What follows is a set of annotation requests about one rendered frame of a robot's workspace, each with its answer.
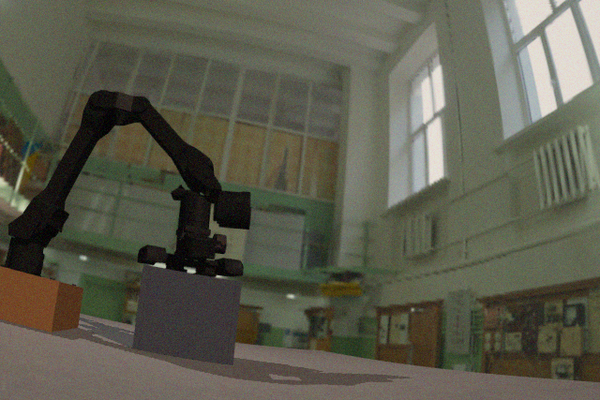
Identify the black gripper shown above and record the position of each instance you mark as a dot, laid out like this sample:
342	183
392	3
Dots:
152	254

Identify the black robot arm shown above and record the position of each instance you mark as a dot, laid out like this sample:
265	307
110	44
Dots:
45	216

